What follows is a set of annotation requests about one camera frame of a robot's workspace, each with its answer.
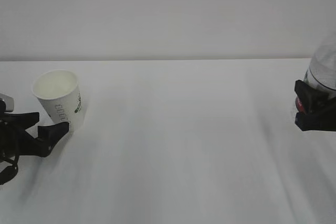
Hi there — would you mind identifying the white paper cup green print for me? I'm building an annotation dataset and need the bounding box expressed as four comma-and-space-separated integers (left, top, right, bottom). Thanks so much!
31, 70, 85, 132

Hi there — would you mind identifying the clear water bottle red label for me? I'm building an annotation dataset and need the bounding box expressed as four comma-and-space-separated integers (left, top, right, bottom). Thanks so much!
302, 32, 335, 98

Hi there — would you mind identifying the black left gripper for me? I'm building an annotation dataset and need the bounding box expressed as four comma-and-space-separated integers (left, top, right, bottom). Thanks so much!
1, 112, 69, 185

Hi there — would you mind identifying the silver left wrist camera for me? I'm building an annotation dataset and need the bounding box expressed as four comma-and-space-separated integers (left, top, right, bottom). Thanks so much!
0, 93, 14, 112

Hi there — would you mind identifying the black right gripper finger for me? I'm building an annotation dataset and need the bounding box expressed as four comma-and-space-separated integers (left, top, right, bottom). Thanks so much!
295, 104, 335, 132
295, 80, 335, 114

